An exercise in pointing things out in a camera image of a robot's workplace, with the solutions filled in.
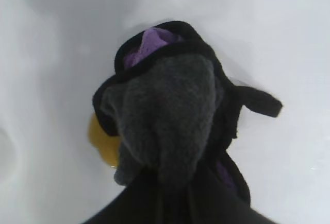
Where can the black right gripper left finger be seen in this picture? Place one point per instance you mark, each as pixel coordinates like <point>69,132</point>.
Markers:
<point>136,203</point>

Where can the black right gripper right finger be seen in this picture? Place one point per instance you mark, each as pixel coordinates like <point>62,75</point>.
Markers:
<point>216,206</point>

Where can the dark grey purple cloth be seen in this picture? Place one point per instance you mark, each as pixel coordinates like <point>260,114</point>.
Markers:
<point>170,110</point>

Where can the brown liquid spill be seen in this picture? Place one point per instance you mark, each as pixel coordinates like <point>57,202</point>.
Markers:
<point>103,141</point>

